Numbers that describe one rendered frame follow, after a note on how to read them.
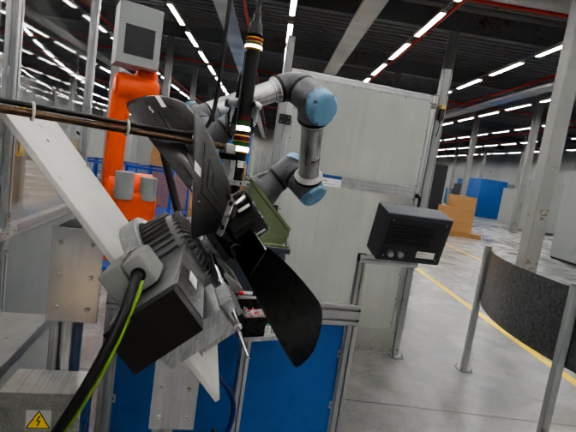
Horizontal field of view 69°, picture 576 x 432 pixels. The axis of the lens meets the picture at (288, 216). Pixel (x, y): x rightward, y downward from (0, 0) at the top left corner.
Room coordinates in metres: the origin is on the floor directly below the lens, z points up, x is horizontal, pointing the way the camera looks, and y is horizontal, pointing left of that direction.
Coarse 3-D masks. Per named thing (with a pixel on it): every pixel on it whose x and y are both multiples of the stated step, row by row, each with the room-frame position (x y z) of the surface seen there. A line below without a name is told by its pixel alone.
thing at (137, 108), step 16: (144, 96) 0.97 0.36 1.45; (160, 96) 1.02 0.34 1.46; (144, 112) 0.94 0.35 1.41; (160, 112) 0.98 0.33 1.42; (176, 112) 1.03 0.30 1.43; (176, 128) 0.99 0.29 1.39; (192, 128) 1.04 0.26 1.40; (160, 144) 0.94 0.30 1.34; (176, 144) 0.97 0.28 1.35; (176, 160) 0.95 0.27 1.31; (192, 160) 0.98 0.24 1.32; (192, 176) 0.96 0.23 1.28
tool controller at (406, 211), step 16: (384, 208) 1.52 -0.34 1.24; (400, 208) 1.55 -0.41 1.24; (416, 208) 1.59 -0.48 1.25; (384, 224) 1.50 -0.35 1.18; (400, 224) 1.50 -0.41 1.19; (416, 224) 1.51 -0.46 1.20; (432, 224) 1.52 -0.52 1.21; (448, 224) 1.53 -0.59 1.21; (368, 240) 1.62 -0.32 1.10; (384, 240) 1.51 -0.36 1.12; (400, 240) 1.51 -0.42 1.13; (416, 240) 1.53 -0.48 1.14; (432, 240) 1.54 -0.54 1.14; (384, 256) 1.53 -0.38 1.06; (400, 256) 1.51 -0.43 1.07; (416, 256) 1.55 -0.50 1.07; (432, 256) 1.56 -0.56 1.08
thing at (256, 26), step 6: (258, 12) 1.07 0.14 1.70; (258, 18) 1.07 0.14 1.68; (252, 24) 1.07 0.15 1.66; (258, 24) 1.07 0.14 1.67; (252, 30) 1.06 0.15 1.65; (258, 30) 1.07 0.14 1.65; (258, 36) 1.10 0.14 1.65; (240, 156) 1.06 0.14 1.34; (240, 162) 1.06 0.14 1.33; (240, 168) 1.07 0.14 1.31; (234, 174) 1.07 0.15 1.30; (240, 174) 1.07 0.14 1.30; (240, 180) 1.07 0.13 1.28; (234, 186) 1.07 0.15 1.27; (234, 192) 1.07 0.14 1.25
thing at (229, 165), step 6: (228, 144) 1.04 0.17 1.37; (222, 150) 1.04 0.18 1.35; (228, 150) 1.04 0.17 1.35; (234, 150) 1.05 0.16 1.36; (222, 156) 1.05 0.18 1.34; (228, 156) 1.03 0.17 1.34; (234, 156) 1.04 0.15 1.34; (228, 162) 1.05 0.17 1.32; (234, 162) 1.05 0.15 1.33; (228, 168) 1.05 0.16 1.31; (234, 168) 1.05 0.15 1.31; (228, 174) 1.04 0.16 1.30; (228, 180) 1.05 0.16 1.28; (234, 180) 1.05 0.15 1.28; (246, 186) 1.07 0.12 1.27
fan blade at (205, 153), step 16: (208, 144) 0.76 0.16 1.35; (208, 160) 0.74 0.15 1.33; (208, 176) 0.73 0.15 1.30; (224, 176) 0.84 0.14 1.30; (192, 192) 0.65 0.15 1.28; (208, 192) 0.74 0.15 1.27; (224, 192) 0.84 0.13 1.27; (192, 208) 0.64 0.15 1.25; (208, 208) 0.75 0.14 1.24; (224, 208) 0.86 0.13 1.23; (192, 224) 0.64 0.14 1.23; (208, 224) 0.77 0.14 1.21
